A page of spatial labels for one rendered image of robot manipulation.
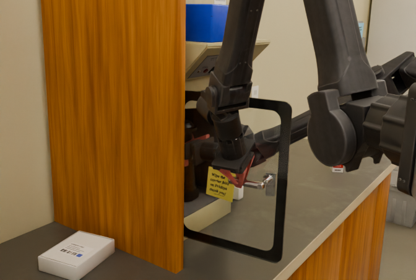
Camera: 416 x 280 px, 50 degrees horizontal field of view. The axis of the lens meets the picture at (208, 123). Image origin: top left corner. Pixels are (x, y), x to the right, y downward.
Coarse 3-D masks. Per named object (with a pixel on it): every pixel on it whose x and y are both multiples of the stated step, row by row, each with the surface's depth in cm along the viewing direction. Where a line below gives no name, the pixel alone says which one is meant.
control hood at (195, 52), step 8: (256, 40) 124; (264, 40) 128; (192, 48) 108; (200, 48) 107; (208, 48) 106; (216, 48) 109; (256, 48) 127; (264, 48) 132; (192, 56) 108; (200, 56) 108; (256, 56) 134; (192, 64) 109; (192, 72) 113
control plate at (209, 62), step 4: (208, 56) 110; (212, 56) 112; (216, 56) 114; (204, 60) 111; (208, 60) 112; (212, 60) 114; (200, 64) 112; (204, 64) 113; (208, 64) 115; (212, 64) 117; (196, 68) 112; (200, 68) 114; (204, 68) 116; (208, 68) 117; (196, 72) 115; (200, 72) 116; (192, 76) 115; (196, 76) 117; (200, 76) 119
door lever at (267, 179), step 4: (264, 176) 106; (268, 176) 106; (228, 180) 106; (236, 180) 105; (244, 180) 104; (248, 180) 104; (252, 180) 104; (256, 180) 104; (264, 180) 104; (268, 180) 105; (272, 180) 105; (244, 184) 104; (248, 184) 103; (252, 184) 103; (256, 184) 102; (260, 184) 102; (264, 184) 102; (268, 184) 106; (260, 188) 102
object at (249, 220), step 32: (192, 96) 112; (192, 128) 114; (256, 128) 105; (288, 128) 101; (192, 160) 116; (256, 160) 107; (288, 160) 104; (192, 192) 118; (256, 192) 108; (192, 224) 120; (224, 224) 115; (256, 224) 110; (256, 256) 112
